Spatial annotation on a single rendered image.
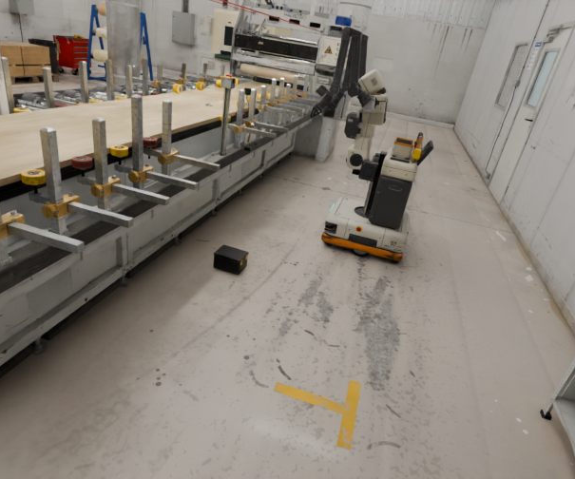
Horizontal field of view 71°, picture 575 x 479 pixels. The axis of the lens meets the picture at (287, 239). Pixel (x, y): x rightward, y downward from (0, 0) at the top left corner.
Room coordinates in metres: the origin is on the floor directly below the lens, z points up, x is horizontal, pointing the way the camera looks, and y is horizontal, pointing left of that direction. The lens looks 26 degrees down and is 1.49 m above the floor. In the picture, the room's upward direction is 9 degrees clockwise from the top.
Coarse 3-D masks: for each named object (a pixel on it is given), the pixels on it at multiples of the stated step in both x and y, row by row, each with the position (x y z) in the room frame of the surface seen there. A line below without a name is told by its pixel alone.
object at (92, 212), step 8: (32, 192) 1.39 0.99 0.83; (40, 192) 1.40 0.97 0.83; (32, 200) 1.37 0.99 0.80; (40, 200) 1.36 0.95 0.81; (72, 208) 1.33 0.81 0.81; (80, 208) 1.33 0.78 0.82; (88, 208) 1.33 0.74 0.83; (96, 208) 1.34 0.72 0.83; (88, 216) 1.32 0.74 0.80; (96, 216) 1.31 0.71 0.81; (104, 216) 1.31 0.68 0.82; (112, 216) 1.30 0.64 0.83; (120, 216) 1.31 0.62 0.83; (120, 224) 1.29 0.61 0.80; (128, 224) 1.29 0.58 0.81
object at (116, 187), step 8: (80, 176) 1.62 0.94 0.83; (88, 176) 1.64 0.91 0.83; (88, 184) 1.61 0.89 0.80; (112, 184) 1.59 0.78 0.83; (120, 184) 1.60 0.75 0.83; (120, 192) 1.57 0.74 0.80; (128, 192) 1.57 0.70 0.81; (136, 192) 1.56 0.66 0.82; (144, 192) 1.56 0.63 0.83; (144, 200) 1.55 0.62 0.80; (152, 200) 1.54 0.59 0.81; (160, 200) 1.53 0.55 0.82; (168, 200) 1.55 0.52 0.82
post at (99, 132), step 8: (96, 120) 1.55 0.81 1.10; (104, 120) 1.57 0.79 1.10; (96, 128) 1.55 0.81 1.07; (104, 128) 1.57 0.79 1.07; (96, 136) 1.55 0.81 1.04; (104, 136) 1.56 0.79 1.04; (96, 144) 1.55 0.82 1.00; (104, 144) 1.56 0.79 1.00; (96, 152) 1.55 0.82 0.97; (104, 152) 1.56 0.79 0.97; (96, 160) 1.55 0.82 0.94; (104, 160) 1.56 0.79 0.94; (96, 168) 1.55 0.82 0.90; (104, 168) 1.55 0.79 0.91; (96, 176) 1.55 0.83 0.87; (104, 176) 1.55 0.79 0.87; (104, 200) 1.54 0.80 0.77; (104, 208) 1.54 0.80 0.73
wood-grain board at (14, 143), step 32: (160, 96) 3.52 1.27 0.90; (192, 96) 3.80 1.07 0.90; (256, 96) 4.51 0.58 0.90; (0, 128) 1.88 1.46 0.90; (32, 128) 1.96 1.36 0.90; (64, 128) 2.06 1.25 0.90; (128, 128) 2.28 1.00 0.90; (160, 128) 2.40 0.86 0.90; (0, 160) 1.47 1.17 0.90; (32, 160) 1.53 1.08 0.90; (64, 160) 1.59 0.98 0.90
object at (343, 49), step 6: (348, 30) 3.06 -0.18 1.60; (342, 36) 3.07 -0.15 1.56; (348, 36) 3.07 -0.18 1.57; (342, 42) 3.09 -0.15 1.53; (348, 42) 3.09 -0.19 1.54; (342, 48) 3.09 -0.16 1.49; (342, 54) 3.09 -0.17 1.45; (342, 60) 3.09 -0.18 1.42; (336, 66) 3.10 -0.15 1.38; (342, 66) 3.09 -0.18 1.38; (336, 72) 3.09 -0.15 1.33; (342, 72) 3.11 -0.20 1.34; (336, 78) 3.09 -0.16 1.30; (336, 84) 3.08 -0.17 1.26; (330, 90) 3.09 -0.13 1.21; (336, 90) 3.08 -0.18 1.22
